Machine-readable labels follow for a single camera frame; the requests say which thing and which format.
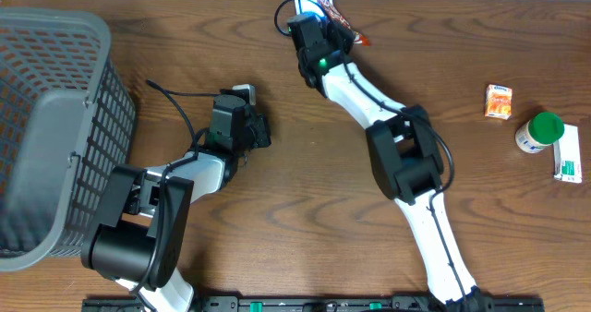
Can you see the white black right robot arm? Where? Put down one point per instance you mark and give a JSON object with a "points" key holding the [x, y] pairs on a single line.
{"points": [[407, 156]]}

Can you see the black mounting rail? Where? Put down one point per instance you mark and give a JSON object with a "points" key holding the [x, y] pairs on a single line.
{"points": [[406, 303]]}

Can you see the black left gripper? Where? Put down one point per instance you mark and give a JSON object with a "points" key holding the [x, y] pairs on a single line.
{"points": [[259, 124]]}

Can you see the grey plastic basket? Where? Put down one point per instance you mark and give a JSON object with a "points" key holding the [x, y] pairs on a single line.
{"points": [[67, 120]]}

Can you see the small green white can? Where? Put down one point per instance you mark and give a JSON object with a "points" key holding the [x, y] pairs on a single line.
{"points": [[540, 132]]}

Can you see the red Top chocolate bar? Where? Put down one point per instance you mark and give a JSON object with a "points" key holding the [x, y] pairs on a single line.
{"points": [[334, 15]]}

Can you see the white Panadol medicine box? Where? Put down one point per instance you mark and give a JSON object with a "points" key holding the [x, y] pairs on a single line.
{"points": [[567, 157]]}

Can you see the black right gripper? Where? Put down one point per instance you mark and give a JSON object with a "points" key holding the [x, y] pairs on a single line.
{"points": [[342, 31]]}

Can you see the orange snack packet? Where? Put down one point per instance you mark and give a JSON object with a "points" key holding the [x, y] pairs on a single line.
{"points": [[498, 103]]}

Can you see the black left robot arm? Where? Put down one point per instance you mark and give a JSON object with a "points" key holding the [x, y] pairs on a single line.
{"points": [[136, 233]]}

